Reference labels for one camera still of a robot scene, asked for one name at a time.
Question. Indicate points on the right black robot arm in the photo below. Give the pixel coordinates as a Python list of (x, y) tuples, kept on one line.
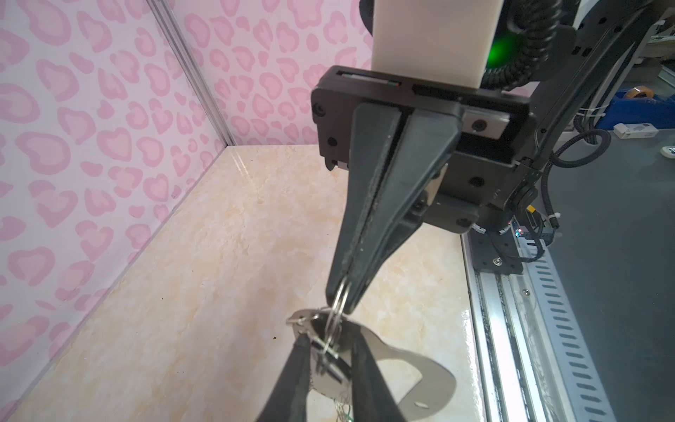
[(544, 52)]

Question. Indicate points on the left corner aluminium post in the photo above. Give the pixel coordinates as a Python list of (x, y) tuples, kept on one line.
[(171, 30)]

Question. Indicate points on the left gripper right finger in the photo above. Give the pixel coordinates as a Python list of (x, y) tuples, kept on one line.
[(371, 397)]

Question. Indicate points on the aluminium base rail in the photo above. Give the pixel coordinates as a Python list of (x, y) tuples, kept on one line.
[(533, 359)]

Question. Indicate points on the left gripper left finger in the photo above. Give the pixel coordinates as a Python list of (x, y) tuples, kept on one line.
[(288, 400)]

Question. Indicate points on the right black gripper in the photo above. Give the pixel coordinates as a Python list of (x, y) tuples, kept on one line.
[(417, 152)]

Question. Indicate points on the blue tape dispenser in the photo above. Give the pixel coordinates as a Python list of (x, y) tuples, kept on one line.
[(658, 111)]

